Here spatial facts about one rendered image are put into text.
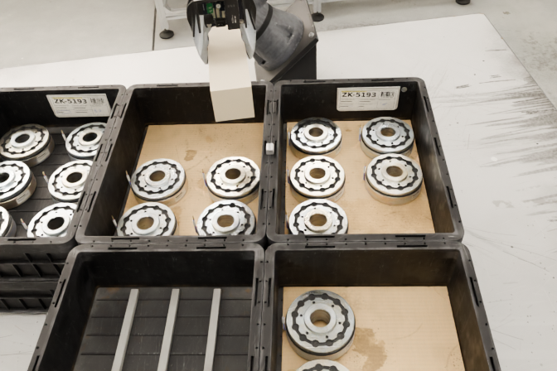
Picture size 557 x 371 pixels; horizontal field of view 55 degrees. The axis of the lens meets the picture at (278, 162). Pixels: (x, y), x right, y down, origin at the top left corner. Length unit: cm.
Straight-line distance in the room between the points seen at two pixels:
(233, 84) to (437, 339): 49
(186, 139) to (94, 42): 206
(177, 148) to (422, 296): 56
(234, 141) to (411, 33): 76
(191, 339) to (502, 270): 60
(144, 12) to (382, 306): 270
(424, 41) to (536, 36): 152
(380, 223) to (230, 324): 32
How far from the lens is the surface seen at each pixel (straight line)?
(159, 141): 116
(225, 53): 88
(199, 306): 90
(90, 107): 121
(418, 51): 161
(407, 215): 99
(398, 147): 106
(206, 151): 111
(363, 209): 99
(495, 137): 137
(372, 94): 112
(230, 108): 83
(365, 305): 88
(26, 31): 345
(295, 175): 100
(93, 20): 337
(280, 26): 131
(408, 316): 88
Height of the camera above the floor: 160
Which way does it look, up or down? 46 degrees down
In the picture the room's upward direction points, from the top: 4 degrees counter-clockwise
